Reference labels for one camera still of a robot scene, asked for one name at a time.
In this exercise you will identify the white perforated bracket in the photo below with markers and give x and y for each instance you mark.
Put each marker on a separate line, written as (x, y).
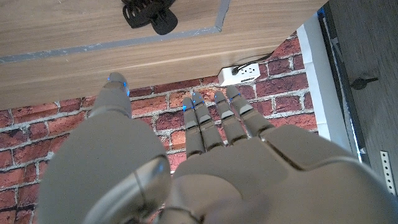
(387, 174)

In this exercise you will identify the brick print backdrop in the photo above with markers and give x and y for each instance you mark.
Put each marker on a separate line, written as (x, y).
(31, 140)

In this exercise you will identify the black hair clip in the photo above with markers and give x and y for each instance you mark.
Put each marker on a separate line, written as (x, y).
(161, 20)

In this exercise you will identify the white door frame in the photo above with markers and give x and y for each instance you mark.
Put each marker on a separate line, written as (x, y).
(323, 93)

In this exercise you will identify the white power strip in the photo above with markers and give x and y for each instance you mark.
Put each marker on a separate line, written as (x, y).
(239, 76)

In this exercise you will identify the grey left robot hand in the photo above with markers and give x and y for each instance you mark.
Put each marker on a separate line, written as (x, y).
(248, 180)

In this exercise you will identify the grey tape outline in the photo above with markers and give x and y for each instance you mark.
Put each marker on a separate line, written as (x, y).
(93, 46)

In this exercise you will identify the dark grey door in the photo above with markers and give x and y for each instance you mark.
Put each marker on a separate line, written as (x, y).
(373, 46)

